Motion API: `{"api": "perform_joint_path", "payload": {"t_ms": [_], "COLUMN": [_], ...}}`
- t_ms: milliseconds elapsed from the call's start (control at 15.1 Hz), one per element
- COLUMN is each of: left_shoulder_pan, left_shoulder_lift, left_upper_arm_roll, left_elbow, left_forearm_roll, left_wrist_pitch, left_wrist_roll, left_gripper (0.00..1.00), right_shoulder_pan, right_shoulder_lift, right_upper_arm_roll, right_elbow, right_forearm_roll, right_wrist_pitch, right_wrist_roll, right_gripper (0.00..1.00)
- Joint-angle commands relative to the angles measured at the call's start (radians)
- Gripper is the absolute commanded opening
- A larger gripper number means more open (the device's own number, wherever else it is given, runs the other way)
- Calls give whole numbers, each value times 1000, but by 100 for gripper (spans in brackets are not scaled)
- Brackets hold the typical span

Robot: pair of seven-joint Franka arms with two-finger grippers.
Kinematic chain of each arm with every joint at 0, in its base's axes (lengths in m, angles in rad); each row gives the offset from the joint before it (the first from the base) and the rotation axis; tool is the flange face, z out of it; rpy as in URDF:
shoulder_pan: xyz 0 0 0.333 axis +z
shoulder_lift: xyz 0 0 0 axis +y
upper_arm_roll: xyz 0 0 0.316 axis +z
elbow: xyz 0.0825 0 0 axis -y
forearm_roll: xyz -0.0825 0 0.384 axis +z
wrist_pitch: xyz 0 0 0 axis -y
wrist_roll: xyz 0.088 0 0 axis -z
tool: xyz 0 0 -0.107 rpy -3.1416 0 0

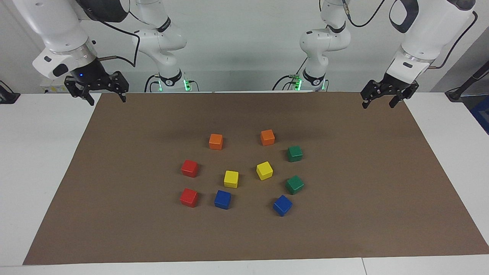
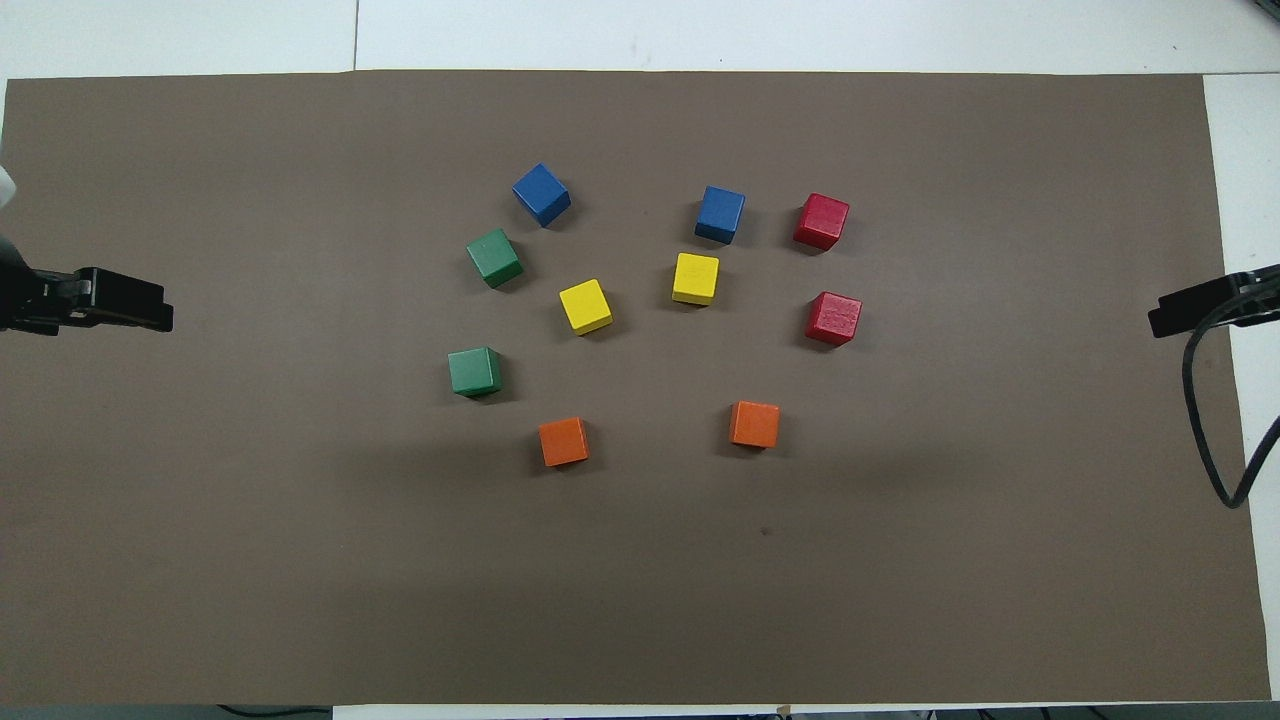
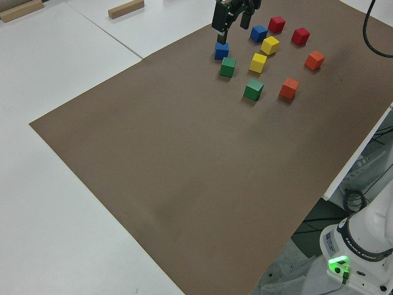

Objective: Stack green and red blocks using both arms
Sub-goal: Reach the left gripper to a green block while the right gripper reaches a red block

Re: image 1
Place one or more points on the blue cube block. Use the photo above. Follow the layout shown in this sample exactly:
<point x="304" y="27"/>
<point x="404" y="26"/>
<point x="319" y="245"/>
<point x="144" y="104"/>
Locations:
<point x="282" y="205"/>
<point x="222" y="199"/>

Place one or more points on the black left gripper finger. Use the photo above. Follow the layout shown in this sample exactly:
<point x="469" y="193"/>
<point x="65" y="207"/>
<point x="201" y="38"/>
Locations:
<point x="395" y="101"/>
<point x="365" y="103"/>

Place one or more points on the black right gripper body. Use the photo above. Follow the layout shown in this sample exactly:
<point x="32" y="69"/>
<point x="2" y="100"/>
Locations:
<point x="91" y="76"/>

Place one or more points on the black device at table edge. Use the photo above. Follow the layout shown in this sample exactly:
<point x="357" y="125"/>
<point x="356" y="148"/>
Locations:
<point x="7" y="96"/>

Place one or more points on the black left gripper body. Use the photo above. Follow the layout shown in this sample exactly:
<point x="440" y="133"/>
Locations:
<point x="389" y="86"/>

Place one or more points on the black stand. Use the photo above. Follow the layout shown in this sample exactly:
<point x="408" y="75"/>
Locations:
<point x="456" y="93"/>

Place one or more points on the yellow cube block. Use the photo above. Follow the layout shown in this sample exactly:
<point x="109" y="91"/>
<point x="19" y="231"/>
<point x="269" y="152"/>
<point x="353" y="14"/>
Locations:
<point x="264" y="170"/>
<point x="231" y="179"/>

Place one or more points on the green cube block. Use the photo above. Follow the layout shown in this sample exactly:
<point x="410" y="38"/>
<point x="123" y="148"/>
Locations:
<point x="295" y="154"/>
<point x="294" y="185"/>

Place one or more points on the orange cube block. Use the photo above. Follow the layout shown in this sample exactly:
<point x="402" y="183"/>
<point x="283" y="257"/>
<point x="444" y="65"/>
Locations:
<point x="216" y="141"/>
<point x="267" y="137"/>

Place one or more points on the beige box with yellow label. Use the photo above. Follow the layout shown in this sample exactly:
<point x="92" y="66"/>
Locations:
<point x="53" y="90"/>

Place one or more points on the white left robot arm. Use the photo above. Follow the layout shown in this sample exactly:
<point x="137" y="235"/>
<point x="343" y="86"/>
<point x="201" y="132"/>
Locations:
<point x="420" y="34"/>

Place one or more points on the red cube block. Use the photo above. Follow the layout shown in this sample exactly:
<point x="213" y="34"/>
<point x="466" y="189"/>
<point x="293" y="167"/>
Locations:
<point x="189" y="197"/>
<point x="190" y="168"/>

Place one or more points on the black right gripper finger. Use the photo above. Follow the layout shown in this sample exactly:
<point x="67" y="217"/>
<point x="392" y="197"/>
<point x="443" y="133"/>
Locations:
<point x="90" y="98"/>
<point x="123" y="94"/>

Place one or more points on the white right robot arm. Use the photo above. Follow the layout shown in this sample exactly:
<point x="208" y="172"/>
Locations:
<point x="61" y="30"/>

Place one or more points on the blue crate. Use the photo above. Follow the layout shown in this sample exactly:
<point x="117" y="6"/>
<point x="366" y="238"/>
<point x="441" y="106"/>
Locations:
<point x="482" y="114"/>

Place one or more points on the brown table mat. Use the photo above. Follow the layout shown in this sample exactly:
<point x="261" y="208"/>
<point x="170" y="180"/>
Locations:
<point x="114" y="210"/>

